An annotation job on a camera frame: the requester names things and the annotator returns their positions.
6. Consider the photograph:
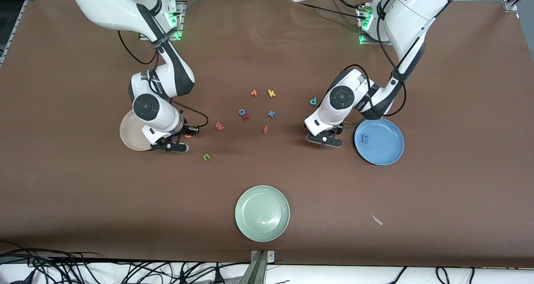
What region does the brown paper table cover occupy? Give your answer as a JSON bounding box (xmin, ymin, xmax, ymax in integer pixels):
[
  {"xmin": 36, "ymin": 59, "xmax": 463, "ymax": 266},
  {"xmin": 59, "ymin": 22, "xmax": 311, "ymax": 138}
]
[{"xmin": 0, "ymin": 0, "xmax": 534, "ymax": 268}]

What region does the pale green round plate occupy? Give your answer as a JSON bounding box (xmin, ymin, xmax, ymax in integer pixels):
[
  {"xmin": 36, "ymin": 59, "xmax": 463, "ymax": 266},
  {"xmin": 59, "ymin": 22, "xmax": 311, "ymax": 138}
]
[{"xmin": 235, "ymin": 186, "xmax": 290, "ymax": 243}]

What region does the grey metal camera mount bracket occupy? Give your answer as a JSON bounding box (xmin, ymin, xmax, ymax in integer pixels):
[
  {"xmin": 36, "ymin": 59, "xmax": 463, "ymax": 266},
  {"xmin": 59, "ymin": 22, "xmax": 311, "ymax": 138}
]
[{"xmin": 240, "ymin": 250, "xmax": 275, "ymax": 284}]

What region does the black right arm loop cable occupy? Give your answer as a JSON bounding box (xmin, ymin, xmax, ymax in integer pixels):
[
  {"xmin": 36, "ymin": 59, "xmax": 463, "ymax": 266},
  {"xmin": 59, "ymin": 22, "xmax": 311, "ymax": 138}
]
[{"xmin": 117, "ymin": 30, "xmax": 160, "ymax": 65}]

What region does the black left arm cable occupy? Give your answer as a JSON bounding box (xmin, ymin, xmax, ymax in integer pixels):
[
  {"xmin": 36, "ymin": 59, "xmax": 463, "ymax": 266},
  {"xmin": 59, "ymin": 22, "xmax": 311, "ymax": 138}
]
[{"xmin": 332, "ymin": 0, "xmax": 427, "ymax": 121}]

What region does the beige round plate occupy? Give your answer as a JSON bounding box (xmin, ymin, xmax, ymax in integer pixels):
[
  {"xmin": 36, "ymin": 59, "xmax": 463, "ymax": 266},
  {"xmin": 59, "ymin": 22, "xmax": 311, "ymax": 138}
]
[{"xmin": 120, "ymin": 110, "xmax": 153, "ymax": 151}]

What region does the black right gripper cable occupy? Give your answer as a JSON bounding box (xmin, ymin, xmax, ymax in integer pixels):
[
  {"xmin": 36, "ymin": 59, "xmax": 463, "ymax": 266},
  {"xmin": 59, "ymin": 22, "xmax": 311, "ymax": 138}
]
[{"xmin": 169, "ymin": 100, "xmax": 209, "ymax": 129}]

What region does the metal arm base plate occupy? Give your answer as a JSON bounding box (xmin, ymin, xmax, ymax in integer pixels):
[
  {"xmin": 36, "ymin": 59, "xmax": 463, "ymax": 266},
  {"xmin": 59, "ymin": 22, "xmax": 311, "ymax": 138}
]
[
  {"xmin": 357, "ymin": 5, "xmax": 393, "ymax": 46},
  {"xmin": 139, "ymin": 1, "xmax": 186, "ymax": 40}
]

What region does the black cable on table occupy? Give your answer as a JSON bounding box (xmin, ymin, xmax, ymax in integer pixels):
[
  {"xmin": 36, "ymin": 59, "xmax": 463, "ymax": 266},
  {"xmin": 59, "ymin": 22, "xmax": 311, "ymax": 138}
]
[{"xmin": 292, "ymin": 0, "xmax": 370, "ymax": 21}]

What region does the blue round plate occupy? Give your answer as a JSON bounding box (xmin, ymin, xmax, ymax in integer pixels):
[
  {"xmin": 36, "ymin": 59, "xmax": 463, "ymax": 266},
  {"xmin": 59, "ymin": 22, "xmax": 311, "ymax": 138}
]
[{"xmin": 354, "ymin": 118, "xmax": 405, "ymax": 166}]

